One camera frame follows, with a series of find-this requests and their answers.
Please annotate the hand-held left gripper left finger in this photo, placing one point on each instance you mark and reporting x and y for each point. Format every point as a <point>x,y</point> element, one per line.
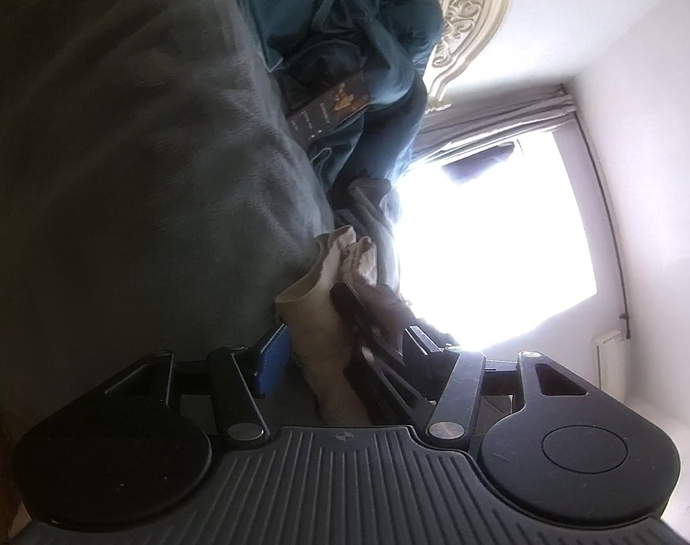
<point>274,360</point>

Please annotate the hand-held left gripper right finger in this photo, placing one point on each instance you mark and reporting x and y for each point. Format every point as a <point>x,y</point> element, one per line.
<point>461,386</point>

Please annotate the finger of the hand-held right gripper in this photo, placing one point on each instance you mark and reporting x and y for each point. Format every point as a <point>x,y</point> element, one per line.
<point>373,369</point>

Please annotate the beige pants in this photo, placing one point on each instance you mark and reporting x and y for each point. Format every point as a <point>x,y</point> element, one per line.
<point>316,340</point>

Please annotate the white air conditioner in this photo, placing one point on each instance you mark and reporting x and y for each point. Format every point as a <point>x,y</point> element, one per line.
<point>609,366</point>

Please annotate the window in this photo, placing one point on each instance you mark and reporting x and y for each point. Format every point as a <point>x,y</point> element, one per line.
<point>492,238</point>

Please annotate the grey garment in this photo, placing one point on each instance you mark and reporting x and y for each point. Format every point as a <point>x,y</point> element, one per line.
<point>373,210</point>

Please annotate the smartphone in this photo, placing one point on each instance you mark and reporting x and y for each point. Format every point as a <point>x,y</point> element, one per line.
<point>330,108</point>

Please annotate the grey curtain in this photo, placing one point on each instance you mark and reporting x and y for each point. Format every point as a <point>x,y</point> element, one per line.
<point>492,119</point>

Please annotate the blue duvet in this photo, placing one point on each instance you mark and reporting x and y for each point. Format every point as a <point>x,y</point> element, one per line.
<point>350,22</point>

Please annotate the cream carved headboard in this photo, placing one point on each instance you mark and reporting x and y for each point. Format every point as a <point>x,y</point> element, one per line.
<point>475,17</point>

